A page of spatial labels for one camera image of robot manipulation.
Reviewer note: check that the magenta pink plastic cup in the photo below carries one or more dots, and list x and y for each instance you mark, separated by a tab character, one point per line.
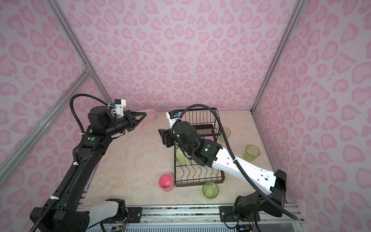
166	182

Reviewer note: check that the clear pink plastic cup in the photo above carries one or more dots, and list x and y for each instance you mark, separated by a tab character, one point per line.
151	116

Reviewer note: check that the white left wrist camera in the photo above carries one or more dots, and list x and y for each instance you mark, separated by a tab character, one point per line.
117	107

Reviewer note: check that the aluminium corner frame post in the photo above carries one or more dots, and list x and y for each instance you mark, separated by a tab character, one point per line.
76	44
293	20

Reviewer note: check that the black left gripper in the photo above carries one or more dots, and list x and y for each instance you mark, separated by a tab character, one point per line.
133	122

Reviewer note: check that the clear green plastic cup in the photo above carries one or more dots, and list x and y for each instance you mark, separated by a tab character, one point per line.
251	153

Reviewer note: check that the light green ceramic mug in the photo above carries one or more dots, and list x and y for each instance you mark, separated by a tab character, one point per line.
181	158

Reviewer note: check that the aluminium corner frame post right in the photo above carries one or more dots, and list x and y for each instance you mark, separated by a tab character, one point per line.
293	20

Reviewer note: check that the black wire dish rack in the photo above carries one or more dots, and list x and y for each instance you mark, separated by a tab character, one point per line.
194	175

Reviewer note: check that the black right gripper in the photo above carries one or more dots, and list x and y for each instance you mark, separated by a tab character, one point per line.
166	137

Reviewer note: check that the bright green clear cup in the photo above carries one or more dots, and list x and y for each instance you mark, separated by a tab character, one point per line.
210	190

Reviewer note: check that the aluminium diagonal frame bar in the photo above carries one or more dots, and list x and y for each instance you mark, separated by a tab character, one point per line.
18	154

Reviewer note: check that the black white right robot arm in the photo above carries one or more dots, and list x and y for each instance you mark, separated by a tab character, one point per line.
270	187

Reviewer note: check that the frosted pale green textured cup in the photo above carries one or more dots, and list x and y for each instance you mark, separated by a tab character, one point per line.
227	133

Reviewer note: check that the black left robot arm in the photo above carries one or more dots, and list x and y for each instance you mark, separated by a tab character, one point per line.
60	213

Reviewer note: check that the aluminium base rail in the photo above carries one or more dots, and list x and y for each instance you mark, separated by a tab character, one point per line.
200	218

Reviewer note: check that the aluminium corner frame post left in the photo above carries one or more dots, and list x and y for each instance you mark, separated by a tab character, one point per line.
76	44

